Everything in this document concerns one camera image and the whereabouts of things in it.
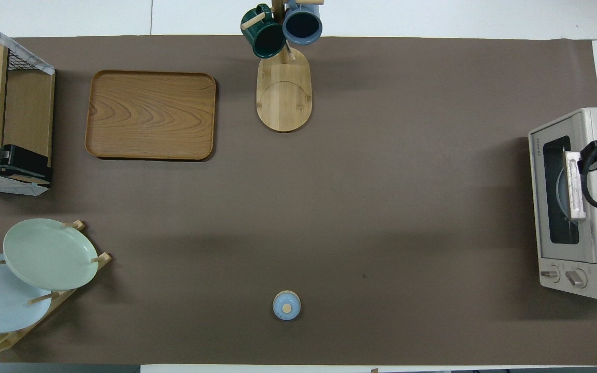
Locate pale green plate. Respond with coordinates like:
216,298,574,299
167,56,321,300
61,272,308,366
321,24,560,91
3,218,99,291

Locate small light blue plate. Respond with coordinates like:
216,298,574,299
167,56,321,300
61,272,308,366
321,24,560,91
556,166,572,216

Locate wooden plate rack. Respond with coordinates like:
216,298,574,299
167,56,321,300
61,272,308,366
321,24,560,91
0,220,112,356

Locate wooden mug tree stand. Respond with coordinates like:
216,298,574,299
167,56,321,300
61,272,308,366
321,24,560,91
240,0,325,133

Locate brown table mat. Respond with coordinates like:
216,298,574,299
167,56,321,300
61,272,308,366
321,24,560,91
0,35,597,366

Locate wire and wood shelf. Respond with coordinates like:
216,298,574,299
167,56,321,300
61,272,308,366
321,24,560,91
0,12,56,197

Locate glass oven door with handle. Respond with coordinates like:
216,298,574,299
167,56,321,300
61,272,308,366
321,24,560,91
529,117,597,265

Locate white crumpled shelf wrap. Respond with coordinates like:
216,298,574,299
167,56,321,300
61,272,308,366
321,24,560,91
0,12,56,76

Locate blue mug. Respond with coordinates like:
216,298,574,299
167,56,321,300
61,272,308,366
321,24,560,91
282,0,323,46

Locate wooden serving tray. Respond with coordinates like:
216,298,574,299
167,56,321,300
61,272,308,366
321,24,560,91
84,70,217,161

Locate dark green mug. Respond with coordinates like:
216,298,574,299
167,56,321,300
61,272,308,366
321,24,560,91
240,4,287,59

